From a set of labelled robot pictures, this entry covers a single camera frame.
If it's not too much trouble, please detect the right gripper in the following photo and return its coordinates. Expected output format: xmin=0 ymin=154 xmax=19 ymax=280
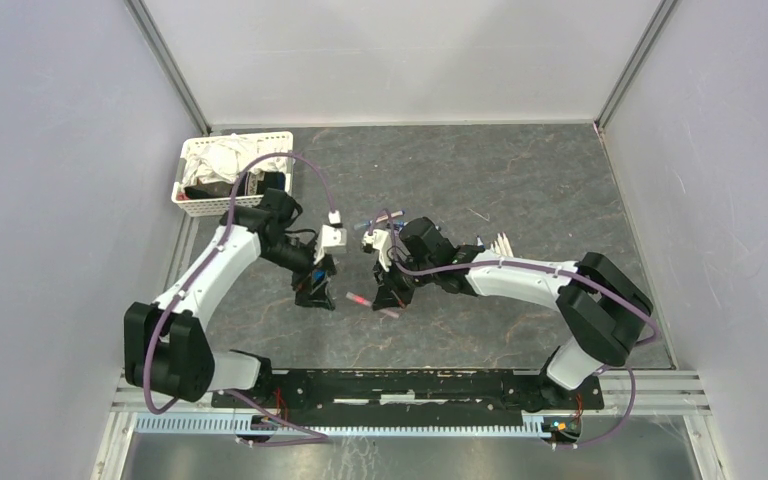
xmin=372 ymin=251 xmax=436 ymax=310

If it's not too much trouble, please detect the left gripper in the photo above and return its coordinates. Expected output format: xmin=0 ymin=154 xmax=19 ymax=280
xmin=261 ymin=234 xmax=336 ymax=310

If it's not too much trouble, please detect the pink highlighter pen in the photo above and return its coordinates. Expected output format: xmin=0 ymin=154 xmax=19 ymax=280
xmin=346 ymin=292 xmax=400 ymax=319

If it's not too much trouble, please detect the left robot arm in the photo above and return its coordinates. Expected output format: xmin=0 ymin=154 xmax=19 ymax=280
xmin=124 ymin=189 xmax=346 ymax=408

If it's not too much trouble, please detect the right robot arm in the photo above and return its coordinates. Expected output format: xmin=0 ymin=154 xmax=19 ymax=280
xmin=361 ymin=217 xmax=660 ymax=408

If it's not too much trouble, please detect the black item in basket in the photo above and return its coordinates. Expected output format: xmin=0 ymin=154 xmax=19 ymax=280
xmin=180 ymin=172 xmax=286 ymax=200

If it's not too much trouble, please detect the white cloth in basket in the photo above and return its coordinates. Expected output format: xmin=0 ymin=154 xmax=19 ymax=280
xmin=179 ymin=131 xmax=293 ymax=187

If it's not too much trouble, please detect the white plastic basket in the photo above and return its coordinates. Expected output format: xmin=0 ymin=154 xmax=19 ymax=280
xmin=170 ymin=131 xmax=294 ymax=217

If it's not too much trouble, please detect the right base electronics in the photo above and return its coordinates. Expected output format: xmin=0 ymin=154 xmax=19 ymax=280
xmin=541 ymin=417 xmax=583 ymax=445

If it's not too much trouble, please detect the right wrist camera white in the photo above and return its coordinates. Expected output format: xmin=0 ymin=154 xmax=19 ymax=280
xmin=361 ymin=229 xmax=392 ymax=272

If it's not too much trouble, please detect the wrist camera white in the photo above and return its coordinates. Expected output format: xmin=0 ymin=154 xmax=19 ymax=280
xmin=314 ymin=225 xmax=348 ymax=263
xmin=361 ymin=229 xmax=392 ymax=272

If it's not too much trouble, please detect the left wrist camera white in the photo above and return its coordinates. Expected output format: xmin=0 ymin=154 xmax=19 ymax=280
xmin=314 ymin=225 xmax=348 ymax=263

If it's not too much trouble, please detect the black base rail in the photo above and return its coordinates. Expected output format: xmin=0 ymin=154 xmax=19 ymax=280
xmin=247 ymin=369 xmax=605 ymax=428

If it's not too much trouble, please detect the grey slotted cable duct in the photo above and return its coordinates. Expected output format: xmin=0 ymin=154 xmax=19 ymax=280
xmin=135 ymin=413 xmax=550 ymax=439

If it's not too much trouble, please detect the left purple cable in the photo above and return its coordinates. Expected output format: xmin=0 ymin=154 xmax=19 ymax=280
xmin=142 ymin=151 xmax=342 ymax=446

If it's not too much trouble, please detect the purple cable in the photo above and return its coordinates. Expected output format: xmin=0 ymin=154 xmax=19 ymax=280
xmin=365 ymin=209 xmax=660 ymax=449
xmin=142 ymin=151 xmax=342 ymax=446

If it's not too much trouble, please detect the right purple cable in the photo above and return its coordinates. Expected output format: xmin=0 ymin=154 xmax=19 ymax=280
xmin=365 ymin=209 xmax=660 ymax=449

